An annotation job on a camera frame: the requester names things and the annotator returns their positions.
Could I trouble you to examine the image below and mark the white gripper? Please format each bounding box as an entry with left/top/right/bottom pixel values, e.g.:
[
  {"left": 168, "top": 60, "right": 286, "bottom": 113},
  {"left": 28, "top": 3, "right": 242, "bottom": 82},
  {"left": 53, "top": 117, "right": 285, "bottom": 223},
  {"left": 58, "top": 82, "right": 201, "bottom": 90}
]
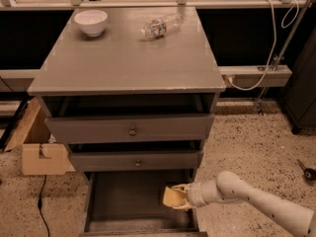
[{"left": 172, "top": 181, "right": 217, "bottom": 211}]

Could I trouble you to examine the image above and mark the yellow sponge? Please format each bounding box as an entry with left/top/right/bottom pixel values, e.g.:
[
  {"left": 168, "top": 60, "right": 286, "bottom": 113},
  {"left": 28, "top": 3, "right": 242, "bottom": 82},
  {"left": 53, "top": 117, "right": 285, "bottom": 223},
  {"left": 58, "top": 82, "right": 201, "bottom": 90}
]
[{"left": 163, "top": 187, "right": 187, "bottom": 207}]

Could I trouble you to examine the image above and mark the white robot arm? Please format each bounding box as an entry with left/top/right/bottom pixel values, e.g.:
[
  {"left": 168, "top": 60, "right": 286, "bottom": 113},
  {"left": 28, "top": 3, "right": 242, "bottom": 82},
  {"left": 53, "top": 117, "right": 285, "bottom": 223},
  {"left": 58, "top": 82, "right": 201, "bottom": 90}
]
[{"left": 163, "top": 171, "right": 316, "bottom": 237}]

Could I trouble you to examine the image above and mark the grey open bottom drawer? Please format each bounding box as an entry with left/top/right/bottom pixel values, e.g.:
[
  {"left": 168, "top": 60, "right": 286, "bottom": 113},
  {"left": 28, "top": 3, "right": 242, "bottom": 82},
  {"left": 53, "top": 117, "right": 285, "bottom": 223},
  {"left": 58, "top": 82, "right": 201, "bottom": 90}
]
[{"left": 79, "top": 170, "right": 208, "bottom": 237}]

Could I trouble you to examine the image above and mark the grey middle drawer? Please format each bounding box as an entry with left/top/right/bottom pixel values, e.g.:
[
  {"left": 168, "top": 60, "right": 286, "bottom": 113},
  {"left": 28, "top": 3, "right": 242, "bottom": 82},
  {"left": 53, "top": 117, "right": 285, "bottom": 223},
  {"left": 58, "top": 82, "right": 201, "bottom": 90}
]
[{"left": 70, "top": 151, "right": 203, "bottom": 172}]

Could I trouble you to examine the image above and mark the grey wooden drawer cabinet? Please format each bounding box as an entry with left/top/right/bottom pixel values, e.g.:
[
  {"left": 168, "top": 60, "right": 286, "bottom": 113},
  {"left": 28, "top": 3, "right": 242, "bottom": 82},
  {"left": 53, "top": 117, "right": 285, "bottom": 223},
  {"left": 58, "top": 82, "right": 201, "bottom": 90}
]
[{"left": 27, "top": 6, "right": 227, "bottom": 237}]

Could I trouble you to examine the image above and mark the grey top drawer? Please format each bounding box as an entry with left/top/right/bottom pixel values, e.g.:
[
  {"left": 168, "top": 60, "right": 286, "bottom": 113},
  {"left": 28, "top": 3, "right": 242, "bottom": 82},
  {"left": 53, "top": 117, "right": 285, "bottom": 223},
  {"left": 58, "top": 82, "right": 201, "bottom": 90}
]
[{"left": 45, "top": 115, "right": 214, "bottom": 144}]

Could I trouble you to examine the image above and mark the black caster wheel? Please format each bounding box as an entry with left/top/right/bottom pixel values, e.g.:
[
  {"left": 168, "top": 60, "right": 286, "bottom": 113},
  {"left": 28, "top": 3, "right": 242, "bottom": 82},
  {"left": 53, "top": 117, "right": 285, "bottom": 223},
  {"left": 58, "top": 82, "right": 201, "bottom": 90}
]
[{"left": 297, "top": 160, "right": 316, "bottom": 181}]

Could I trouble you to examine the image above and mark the cardboard box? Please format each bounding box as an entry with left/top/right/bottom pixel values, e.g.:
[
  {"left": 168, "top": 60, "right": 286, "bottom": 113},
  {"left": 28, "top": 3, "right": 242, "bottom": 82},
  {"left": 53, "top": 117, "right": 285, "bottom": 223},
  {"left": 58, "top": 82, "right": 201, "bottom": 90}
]
[{"left": 4, "top": 98, "right": 74, "bottom": 175}]

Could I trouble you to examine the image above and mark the dark cabinet at right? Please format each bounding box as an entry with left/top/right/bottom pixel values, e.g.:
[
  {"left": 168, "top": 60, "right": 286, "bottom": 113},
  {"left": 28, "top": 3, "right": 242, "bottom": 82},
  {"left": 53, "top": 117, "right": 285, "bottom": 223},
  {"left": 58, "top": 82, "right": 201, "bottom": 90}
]
[{"left": 283, "top": 29, "right": 316, "bottom": 134}]

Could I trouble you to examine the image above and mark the metal stand pole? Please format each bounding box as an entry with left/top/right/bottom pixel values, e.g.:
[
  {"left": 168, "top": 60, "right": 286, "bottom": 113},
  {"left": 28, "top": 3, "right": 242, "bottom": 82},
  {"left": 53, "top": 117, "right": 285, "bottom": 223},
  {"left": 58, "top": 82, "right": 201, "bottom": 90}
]
[{"left": 254, "top": 0, "right": 312, "bottom": 115}]

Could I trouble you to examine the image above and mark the clear plastic water bottle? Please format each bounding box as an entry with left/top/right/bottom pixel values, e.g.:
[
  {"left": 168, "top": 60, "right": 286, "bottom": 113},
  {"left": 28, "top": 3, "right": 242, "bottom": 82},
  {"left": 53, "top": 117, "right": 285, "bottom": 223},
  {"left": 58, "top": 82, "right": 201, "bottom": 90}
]
[{"left": 141, "top": 13, "right": 184, "bottom": 40}]

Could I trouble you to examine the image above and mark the white ceramic bowl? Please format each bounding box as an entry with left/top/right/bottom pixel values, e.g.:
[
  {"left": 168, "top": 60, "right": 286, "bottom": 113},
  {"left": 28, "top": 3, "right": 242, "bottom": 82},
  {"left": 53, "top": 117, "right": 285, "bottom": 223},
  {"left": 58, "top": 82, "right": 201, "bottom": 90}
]
[{"left": 74, "top": 10, "right": 108, "bottom": 37}]

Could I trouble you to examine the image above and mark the grey wall rail beam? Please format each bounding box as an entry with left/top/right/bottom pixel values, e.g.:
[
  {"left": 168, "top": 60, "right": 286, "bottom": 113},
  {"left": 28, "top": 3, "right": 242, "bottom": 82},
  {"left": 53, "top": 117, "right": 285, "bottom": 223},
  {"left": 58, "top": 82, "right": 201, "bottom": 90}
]
[{"left": 219, "top": 65, "right": 292, "bottom": 90}]

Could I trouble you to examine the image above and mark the black floor cable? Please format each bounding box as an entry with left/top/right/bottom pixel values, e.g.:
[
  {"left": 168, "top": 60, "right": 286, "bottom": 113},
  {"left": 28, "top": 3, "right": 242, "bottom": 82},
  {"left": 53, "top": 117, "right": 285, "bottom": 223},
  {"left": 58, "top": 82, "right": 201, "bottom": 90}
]
[{"left": 37, "top": 175, "right": 51, "bottom": 237}]

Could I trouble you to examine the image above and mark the white hanging cable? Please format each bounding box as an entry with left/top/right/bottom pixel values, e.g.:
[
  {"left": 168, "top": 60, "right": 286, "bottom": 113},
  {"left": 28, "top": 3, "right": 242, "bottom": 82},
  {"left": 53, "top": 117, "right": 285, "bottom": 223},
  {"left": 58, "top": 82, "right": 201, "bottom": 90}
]
[{"left": 225, "top": 0, "right": 300, "bottom": 92}]

